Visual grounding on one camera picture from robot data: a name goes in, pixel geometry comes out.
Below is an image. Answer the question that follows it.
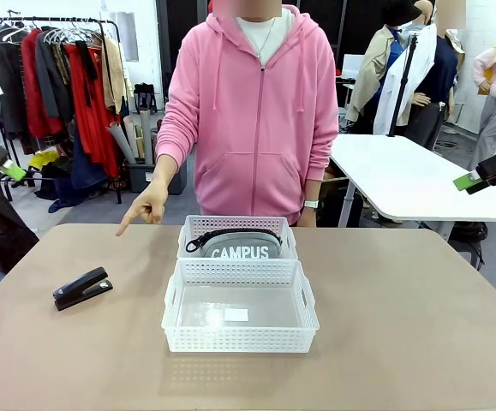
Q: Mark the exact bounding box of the dark grey coat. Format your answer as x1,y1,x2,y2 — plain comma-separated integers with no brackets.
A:
0,36,28,138

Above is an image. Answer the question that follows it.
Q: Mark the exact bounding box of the black bucket hat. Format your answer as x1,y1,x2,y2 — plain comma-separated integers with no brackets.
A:
382,0,422,29

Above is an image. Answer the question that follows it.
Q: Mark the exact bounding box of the yellow bag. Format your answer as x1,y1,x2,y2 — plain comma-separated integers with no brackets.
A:
28,149,60,170

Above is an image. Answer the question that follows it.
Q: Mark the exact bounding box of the black stapler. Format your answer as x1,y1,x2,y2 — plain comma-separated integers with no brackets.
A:
52,266,115,312

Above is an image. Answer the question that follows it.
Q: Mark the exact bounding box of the leaning grey paper roll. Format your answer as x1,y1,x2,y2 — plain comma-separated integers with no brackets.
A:
105,122,137,166

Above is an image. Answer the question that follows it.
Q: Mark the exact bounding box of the black tripod pole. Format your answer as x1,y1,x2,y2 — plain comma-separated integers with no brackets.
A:
387,33,420,139

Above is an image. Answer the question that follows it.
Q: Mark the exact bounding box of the red jacket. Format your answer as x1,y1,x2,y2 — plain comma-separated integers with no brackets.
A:
20,28,63,138

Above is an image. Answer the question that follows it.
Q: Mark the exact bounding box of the small white perforated basket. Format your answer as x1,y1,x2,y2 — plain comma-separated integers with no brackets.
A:
176,215,299,262

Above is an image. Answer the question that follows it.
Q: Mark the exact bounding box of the grey CAMPUS zip pouch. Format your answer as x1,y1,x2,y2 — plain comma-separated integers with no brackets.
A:
185,229,284,260

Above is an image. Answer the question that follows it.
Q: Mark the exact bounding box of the mannequin in white coat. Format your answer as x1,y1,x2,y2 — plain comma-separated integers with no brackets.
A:
373,23,438,136

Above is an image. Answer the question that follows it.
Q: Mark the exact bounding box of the beige coat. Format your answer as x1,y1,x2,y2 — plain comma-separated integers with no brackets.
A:
99,36,133,115

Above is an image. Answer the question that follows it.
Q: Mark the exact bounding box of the person's right forearm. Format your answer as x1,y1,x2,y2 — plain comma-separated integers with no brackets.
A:
153,122,198,189

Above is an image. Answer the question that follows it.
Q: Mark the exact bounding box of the red dress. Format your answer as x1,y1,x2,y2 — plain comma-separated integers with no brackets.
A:
65,42,123,179

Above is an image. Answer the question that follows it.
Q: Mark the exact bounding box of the blue denim garment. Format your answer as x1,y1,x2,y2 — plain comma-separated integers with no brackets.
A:
48,128,107,214

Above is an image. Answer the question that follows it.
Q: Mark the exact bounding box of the grey jacket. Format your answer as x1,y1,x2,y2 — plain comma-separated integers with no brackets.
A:
35,29,75,121

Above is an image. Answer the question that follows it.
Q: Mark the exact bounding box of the black chair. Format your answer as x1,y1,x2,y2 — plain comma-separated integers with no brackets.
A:
447,221,488,271

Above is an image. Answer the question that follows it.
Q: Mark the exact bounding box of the black scarf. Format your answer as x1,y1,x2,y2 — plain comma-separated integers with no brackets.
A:
75,40,99,108

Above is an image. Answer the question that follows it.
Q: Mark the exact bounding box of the mannequin in beige trench coat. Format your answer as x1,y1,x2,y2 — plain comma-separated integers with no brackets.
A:
344,0,405,125

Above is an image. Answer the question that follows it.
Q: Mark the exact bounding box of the grey storage box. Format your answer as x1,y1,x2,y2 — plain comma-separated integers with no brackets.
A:
125,164,188,196

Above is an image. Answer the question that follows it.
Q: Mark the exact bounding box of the black strap bag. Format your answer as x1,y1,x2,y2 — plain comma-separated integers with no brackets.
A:
133,82,158,116

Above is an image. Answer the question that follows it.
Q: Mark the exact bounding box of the person in pink hoodie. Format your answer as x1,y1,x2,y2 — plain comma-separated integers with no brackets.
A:
153,0,339,228

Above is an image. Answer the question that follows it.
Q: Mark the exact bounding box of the tall grey tube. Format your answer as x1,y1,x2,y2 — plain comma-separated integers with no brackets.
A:
139,110,153,166

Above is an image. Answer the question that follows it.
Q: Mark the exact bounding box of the person's right hand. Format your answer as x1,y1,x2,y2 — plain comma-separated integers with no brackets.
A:
115,181,170,237

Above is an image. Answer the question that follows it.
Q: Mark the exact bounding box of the person's left forearm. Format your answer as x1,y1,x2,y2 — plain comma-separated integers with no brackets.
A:
302,128,339,207

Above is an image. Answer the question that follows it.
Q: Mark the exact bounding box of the mannequin in navy top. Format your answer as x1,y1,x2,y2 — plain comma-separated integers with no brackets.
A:
414,29,461,151

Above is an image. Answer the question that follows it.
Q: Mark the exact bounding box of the beige paper roll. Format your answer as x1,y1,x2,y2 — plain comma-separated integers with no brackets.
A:
122,117,140,159

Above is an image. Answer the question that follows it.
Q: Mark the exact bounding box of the white table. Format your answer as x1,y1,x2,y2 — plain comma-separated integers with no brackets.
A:
328,134,496,241

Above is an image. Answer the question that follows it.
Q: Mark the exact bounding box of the white chair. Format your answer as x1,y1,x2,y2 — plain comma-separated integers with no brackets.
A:
341,53,367,82

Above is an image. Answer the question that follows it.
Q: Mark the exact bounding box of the large white perforated basket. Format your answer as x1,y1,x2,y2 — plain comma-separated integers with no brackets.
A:
160,258,320,354

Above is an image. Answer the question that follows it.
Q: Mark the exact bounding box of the mannequin in pink sweater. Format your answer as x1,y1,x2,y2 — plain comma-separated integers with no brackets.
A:
469,36,496,172

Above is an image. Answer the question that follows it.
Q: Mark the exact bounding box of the black metal clothes rack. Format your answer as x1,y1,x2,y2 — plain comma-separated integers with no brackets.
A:
0,10,124,205

